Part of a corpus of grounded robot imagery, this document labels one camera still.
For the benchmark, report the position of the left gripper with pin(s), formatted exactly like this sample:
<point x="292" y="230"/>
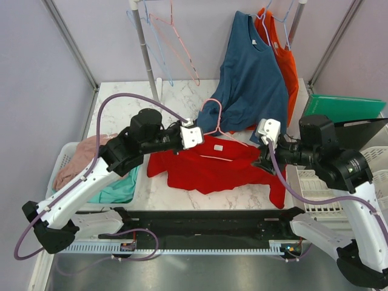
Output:
<point x="177" y="127"/>

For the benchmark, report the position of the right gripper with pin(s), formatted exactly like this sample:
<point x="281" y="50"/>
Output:
<point x="265" y="162"/>

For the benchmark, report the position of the red t shirt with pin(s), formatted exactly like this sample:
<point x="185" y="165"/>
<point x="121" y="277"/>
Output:
<point x="214" y="166"/>

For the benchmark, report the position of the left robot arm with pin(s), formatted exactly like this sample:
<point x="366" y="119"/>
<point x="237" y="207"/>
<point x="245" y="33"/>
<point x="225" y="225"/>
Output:
<point x="55" y="221"/>

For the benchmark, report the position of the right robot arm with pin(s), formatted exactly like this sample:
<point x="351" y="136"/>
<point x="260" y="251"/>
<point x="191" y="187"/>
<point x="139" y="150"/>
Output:
<point x="362" y="259"/>

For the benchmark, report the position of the mint green t shirt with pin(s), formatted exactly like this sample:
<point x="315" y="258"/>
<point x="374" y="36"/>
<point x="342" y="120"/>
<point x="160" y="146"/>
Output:
<point x="119" y="192"/>

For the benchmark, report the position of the blue t shirt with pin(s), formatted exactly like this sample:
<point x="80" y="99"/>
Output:
<point x="251" y="86"/>

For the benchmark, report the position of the pink printed t shirt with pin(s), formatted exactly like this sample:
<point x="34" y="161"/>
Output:
<point x="85" y="152"/>

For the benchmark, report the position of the orange t shirt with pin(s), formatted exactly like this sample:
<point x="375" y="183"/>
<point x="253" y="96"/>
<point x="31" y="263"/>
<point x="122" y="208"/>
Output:
<point x="284" y="59"/>

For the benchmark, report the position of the blue hanger holding shirts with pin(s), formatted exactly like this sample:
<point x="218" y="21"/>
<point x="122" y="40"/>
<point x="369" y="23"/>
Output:
<point x="261" y="18"/>

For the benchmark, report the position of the white slotted tray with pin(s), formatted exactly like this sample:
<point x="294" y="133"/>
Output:
<point x="315" y="189"/>

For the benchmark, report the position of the green binder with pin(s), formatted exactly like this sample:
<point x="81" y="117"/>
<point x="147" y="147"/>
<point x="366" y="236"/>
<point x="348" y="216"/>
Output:
<point x="343" y="108"/>

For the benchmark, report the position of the black binder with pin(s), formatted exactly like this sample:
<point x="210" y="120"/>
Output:
<point x="357" y="133"/>

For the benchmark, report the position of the white plastic laundry basket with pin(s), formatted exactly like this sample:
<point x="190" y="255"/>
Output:
<point x="64" y="157"/>

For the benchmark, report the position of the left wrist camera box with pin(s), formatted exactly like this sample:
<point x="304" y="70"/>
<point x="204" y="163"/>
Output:
<point x="191" y="137"/>

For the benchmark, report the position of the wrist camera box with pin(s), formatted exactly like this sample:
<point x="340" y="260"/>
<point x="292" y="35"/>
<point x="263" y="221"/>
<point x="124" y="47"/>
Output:
<point x="191" y="137"/>
<point x="268" y="130"/>

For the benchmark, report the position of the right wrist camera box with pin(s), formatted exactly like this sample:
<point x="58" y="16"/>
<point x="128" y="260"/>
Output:
<point x="268" y="130"/>

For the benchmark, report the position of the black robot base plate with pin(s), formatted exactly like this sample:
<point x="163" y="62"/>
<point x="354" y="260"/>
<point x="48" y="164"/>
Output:
<point x="208" y="228"/>

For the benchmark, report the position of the aluminium frame post right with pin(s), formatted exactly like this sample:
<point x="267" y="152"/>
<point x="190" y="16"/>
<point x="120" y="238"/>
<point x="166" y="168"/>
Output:
<point x="343" y="27"/>

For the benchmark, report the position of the aluminium frame post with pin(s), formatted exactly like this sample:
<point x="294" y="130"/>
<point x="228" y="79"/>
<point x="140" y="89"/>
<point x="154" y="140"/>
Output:
<point x="65" y="32"/>
<point x="343" y="27"/>

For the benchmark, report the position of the white cable duct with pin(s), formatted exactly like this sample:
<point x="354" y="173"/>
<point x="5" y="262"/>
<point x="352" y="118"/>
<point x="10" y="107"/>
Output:
<point x="120" y="247"/>

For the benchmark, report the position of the aluminium frame post left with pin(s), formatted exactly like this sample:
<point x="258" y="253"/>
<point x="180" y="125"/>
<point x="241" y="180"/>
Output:
<point x="65" y="32"/>

